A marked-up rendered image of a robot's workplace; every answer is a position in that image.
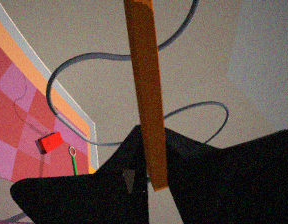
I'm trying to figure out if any orange handle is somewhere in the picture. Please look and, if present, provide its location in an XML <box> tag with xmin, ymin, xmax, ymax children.
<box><xmin>123</xmin><ymin>0</ymin><xmax>168</xmax><ymax>190</ymax></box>

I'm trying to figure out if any red rectangular block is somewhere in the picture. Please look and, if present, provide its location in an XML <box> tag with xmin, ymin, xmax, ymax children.
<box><xmin>38</xmin><ymin>132</ymin><xmax>64</xmax><ymax>155</ymax></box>

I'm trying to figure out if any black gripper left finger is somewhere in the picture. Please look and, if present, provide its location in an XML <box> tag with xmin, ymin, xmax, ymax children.
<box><xmin>10</xmin><ymin>125</ymin><xmax>149</xmax><ymax>224</ymax></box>

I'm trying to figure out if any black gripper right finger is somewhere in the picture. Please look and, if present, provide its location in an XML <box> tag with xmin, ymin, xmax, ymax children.
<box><xmin>164</xmin><ymin>128</ymin><xmax>288</xmax><ymax>224</ymax></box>

